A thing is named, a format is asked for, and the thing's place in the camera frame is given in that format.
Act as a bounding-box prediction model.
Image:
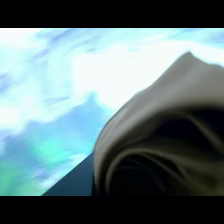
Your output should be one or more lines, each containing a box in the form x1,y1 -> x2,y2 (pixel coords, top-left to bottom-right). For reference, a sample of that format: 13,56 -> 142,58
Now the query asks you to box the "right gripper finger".
42,152 -> 97,197

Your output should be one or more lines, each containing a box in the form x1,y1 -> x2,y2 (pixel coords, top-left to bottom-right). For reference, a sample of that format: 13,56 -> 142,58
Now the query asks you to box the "brown garment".
92,50 -> 224,197

